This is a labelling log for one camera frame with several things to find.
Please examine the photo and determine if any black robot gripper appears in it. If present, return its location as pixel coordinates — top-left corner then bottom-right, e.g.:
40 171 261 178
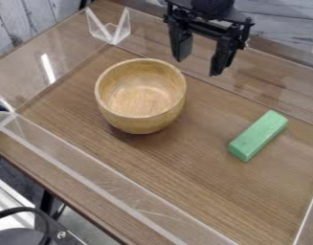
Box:
164 0 255 77

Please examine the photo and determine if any green rectangular block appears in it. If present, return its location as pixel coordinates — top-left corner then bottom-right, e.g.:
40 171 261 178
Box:
228 110 289 162

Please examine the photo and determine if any light wooden bowl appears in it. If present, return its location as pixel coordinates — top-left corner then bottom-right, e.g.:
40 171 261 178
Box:
95 58 186 134

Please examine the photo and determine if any clear acrylic front barrier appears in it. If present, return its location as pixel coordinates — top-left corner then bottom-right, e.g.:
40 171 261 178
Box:
0 96 239 245

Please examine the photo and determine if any black table leg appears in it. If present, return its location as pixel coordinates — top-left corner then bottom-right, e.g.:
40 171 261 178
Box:
40 190 55 214

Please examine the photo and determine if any clear acrylic corner bracket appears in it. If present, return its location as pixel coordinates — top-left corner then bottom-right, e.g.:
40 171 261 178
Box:
86 8 130 45

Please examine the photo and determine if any black cable loop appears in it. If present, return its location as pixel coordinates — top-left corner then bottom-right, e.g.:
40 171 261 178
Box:
0 206 54 245

